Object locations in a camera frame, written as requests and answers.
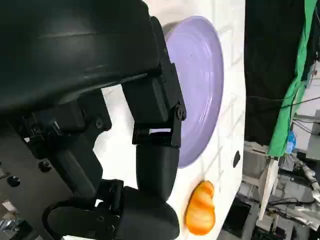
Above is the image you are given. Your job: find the black round table grommet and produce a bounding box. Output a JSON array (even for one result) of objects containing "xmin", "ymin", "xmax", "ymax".
[{"xmin": 232, "ymin": 150, "xmax": 241, "ymax": 168}]

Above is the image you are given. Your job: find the lilac plate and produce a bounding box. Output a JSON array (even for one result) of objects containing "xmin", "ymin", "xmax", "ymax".
[{"xmin": 163, "ymin": 15, "xmax": 225, "ymax": 169}]

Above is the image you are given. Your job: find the white stand leg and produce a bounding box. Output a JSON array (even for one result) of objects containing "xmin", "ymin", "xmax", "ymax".
[{"xmin": 257, "ymin": 149, "xmax": 281, "ymax": 221}]

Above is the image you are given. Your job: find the black curtain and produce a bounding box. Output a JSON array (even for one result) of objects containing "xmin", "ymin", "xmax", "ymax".
[{"xmin": 244, "ymin": 0, "xmax": 311, "ymax": 146}]

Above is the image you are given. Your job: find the blue labelled bottle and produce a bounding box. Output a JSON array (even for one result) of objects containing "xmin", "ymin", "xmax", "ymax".
[{"xmin": 286, "ymin": 129, "xmax": 297, "ymax": 155}]

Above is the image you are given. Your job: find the silver foil-wrapped hose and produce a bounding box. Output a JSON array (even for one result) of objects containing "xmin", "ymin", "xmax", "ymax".
[{"xmin": 298, "ymin": 161, "xmax": 320, "ymax": 192}]

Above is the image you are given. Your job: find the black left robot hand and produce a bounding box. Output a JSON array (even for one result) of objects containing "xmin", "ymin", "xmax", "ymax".
[{"xmin": 0, "ymin": 0, "xmax": 188, "ymax": 240}]

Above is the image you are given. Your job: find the green cloth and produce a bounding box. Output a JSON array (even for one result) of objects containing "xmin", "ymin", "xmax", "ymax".
[{"xmin": 266, "ymin": 0, "xmax": 316, "ymax": 157}]

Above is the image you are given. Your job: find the thin black cable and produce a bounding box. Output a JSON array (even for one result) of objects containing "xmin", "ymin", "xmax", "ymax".
[{"xmin": 246, "ymin": 94, "xmax": 320, "ymax": 110}]

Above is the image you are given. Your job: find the orange sliced toy bread roll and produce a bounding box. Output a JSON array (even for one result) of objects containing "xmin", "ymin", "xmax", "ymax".
[{"xmin": 184, "ymin": 179, "xmax": 216, "ymax": 236}]

